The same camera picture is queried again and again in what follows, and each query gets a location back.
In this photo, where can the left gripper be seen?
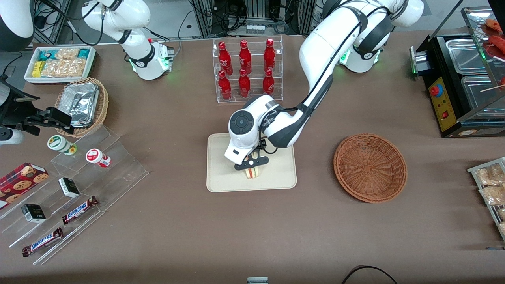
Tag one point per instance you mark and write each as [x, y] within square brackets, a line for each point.
[263, 142]

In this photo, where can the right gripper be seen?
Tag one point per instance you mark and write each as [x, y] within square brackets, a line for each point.
[16, 112]

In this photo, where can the triangular sandwich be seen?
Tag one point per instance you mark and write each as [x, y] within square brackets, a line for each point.
[252, 174]

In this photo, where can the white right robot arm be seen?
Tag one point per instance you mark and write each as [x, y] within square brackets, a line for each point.
[138, 15]

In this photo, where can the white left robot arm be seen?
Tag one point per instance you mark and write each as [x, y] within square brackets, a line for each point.
[323, 47]

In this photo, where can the aluminium foil tray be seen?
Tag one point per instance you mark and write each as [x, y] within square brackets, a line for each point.
[81, 104]

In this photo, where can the beige rectangular tray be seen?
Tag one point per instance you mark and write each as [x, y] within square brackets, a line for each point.
[278, 173]

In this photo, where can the light wicker basket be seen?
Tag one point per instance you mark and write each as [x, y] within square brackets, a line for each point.
[103, 104]

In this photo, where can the brown wicker basket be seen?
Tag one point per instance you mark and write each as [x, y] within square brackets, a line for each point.
[371, 167]

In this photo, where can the green capped yogurt bottle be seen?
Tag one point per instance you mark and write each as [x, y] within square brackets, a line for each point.
[59, 143]

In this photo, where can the yellow snack packet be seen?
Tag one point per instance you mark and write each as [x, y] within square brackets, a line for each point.
[37, 69]

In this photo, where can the large clear cracker bag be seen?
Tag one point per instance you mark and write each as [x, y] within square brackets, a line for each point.
[63, 68]

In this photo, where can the red capped yogurt bottle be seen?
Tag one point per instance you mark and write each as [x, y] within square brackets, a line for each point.
[96, 156]

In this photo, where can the teal snack packet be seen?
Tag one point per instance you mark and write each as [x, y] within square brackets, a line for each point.
[47, 54]
[83, 53]

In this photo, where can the red cookie box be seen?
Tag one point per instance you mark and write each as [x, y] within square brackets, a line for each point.
[19, 183]

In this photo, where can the small clear cracker bag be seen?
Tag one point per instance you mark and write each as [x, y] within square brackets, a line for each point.
[67, 54]

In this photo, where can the small black box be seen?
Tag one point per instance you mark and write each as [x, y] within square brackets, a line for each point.
[69, 187]
[33, 213]

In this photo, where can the red cola bottle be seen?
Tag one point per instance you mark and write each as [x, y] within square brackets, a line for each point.
[245, 59]
[268, 85]
[225, 86]
[269, 57]
[244, 85]
[225, 59]

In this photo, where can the white snack bin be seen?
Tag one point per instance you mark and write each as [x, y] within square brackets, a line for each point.
[91, 63]

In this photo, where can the clear acrylic stepped display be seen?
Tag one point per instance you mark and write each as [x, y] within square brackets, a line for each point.
[118, 173]

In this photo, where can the clear acrylic bottle rack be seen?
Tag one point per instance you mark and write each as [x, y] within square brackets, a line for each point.
[256, 65]

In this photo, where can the snickers chocolate bar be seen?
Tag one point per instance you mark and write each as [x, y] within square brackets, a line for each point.
[42, 241]
[79, 210]

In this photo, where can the small grey device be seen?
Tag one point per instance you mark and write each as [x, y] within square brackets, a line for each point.
[257, 281]

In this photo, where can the white power strip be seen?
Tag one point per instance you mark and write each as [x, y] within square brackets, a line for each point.
[255, 28]

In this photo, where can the black food warmer machine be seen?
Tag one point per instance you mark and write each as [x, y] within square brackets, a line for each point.
[444, 106]

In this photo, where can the steel warmer pan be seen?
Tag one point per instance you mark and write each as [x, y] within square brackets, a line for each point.
[465, 55]
[477, 96]

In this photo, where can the clear bag of snacks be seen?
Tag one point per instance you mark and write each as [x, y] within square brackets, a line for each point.
[502, 228]
[491, 174]
[493, 195]
[502, 213]

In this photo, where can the wooden skewer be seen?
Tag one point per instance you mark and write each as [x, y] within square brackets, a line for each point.
[491, 89]

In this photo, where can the red sausage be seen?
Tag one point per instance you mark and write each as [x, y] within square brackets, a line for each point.
[499, 43]
[495, 24]

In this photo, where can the aluminium frame rack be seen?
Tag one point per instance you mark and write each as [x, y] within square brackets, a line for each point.
[205, 15]

